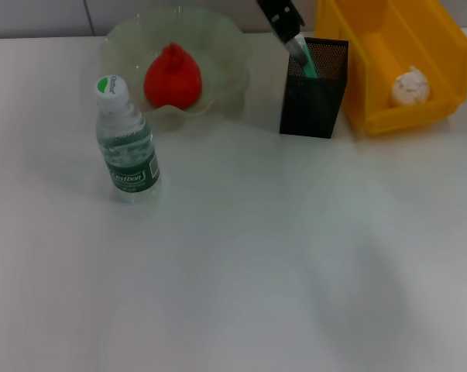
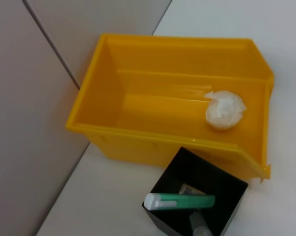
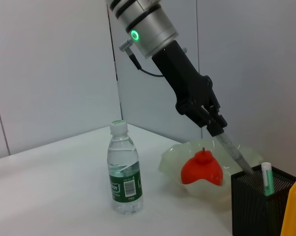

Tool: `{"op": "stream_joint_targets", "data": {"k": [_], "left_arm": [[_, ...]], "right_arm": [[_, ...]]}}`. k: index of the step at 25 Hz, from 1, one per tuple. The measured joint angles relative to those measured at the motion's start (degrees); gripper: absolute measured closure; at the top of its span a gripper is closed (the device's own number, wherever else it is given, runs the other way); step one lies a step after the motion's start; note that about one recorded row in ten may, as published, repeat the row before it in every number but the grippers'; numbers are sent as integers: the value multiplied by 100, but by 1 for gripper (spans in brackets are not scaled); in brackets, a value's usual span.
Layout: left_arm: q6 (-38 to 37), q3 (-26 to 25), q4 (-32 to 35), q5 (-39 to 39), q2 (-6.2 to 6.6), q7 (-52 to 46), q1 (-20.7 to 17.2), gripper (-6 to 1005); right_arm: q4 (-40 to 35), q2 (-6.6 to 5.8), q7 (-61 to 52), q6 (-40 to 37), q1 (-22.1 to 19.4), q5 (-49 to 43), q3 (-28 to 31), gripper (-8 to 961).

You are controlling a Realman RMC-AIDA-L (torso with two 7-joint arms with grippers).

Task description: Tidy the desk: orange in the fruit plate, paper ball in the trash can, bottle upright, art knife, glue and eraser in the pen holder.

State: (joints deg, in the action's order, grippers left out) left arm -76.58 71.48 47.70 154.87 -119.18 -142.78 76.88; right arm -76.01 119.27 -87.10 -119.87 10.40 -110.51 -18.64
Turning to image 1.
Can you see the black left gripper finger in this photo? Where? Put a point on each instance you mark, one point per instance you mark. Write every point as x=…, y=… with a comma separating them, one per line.
x=281, y=19

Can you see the grey glitter pen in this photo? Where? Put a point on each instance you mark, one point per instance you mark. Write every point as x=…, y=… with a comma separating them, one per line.
x=297, y=50

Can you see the mint green pen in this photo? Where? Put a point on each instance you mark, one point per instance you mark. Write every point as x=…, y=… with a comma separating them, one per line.
x=310, y=66

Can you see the red-orange fruit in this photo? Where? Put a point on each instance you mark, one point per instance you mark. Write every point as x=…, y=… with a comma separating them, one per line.
x=173, y=79

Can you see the white paper ball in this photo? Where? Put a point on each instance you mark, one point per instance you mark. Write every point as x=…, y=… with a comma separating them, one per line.
x=411, y=87

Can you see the clear green-label water bottle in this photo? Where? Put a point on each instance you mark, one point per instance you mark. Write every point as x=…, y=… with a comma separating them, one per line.
x=130, y=155

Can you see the pale green glass fruit bowl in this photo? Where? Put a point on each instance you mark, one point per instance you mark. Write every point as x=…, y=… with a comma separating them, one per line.
x=225, y=66

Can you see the black mesh pen holder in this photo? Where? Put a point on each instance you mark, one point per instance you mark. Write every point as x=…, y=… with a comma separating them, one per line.
x=310, y=108

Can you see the yellow plastic bin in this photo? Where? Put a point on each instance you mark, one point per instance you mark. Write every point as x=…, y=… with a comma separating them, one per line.
x=411, y=116

